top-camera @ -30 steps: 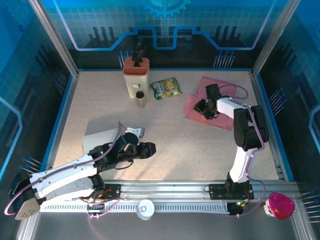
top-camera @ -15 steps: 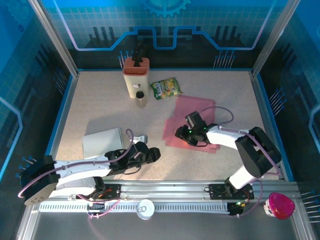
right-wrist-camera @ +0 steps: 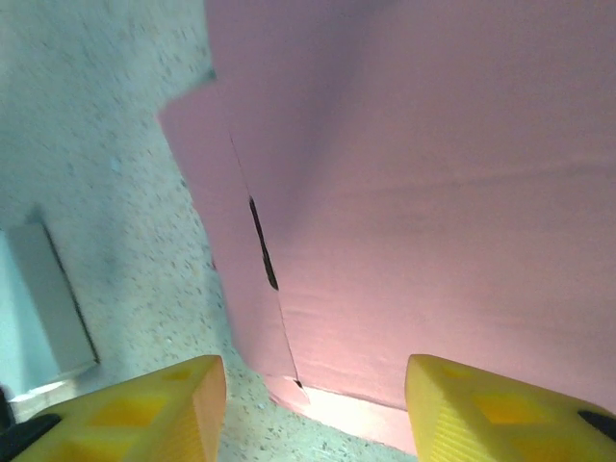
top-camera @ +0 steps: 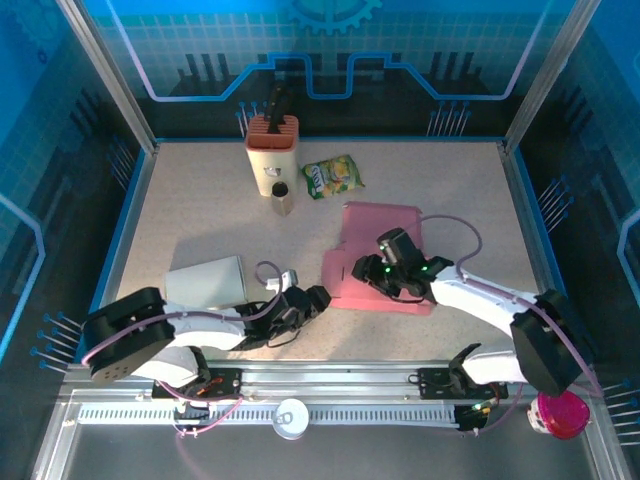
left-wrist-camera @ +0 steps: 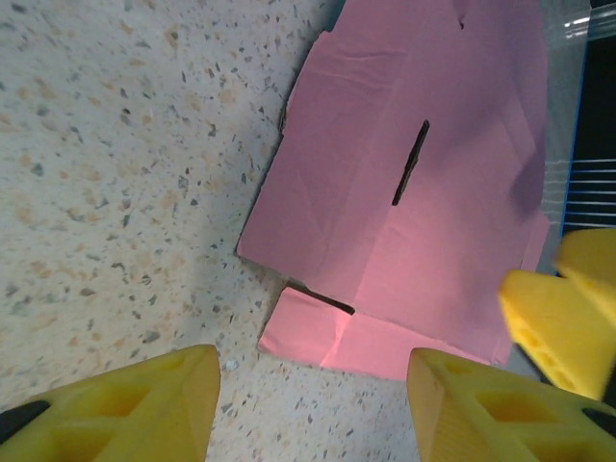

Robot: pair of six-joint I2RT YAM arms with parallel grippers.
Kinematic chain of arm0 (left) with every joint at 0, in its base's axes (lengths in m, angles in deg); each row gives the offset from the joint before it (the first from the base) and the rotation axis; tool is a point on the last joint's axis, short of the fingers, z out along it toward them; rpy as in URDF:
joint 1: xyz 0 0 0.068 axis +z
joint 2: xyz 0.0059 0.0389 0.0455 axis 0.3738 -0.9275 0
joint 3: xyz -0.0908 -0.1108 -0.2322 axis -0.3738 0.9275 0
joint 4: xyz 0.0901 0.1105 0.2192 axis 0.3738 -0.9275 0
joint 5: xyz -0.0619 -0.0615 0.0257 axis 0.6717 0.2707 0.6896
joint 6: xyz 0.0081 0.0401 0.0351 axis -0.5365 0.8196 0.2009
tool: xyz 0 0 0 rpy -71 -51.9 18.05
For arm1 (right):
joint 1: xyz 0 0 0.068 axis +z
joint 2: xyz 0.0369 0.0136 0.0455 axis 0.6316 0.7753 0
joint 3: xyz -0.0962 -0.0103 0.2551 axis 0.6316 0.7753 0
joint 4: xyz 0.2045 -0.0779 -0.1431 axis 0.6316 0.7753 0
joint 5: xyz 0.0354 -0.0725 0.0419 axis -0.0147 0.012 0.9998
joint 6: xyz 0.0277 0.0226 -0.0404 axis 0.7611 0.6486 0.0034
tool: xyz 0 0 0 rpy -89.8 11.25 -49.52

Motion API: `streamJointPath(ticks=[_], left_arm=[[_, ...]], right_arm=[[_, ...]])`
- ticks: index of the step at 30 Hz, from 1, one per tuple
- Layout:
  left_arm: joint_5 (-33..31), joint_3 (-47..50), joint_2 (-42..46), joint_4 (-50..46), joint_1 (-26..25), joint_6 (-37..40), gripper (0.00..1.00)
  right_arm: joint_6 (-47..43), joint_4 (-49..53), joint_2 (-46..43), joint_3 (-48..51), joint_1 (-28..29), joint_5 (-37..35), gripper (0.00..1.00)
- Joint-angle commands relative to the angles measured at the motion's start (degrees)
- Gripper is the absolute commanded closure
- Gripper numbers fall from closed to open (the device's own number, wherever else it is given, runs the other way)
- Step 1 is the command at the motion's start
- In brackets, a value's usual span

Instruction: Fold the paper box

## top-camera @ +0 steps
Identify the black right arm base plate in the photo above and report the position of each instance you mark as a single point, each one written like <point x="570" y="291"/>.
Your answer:
<point x="432" y="382"/>

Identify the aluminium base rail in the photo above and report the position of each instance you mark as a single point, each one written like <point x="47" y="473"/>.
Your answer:
<point x="325" y="375"/>

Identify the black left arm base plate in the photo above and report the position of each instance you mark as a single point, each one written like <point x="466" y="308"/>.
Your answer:
<point x="230" y="377"/>

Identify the aluminium frame post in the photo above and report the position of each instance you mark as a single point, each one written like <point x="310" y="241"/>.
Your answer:
<point x="110" y="80"/>
<point x="545" y="75"/>

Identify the white paper box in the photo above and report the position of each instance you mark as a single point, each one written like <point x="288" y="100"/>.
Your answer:
<point x="205" y="282"/>

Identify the silver tin can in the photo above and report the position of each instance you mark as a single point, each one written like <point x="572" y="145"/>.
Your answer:
<point x="291" y="419"/>

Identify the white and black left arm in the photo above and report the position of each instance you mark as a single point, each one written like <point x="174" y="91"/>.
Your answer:
<point x="205" y="325"/>

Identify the yellow green snack bag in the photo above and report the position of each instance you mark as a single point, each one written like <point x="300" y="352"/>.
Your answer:
<point x="330" y="175"/>

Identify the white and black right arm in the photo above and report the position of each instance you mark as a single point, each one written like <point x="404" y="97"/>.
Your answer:
<point x="480" y="295"/>

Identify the brown bottle black cap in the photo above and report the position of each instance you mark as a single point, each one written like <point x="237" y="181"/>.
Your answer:
<point x="283" y="202"/>

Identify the beige knife block orange top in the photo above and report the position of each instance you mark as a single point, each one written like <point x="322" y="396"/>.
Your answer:
<point x="270" y="160"/>

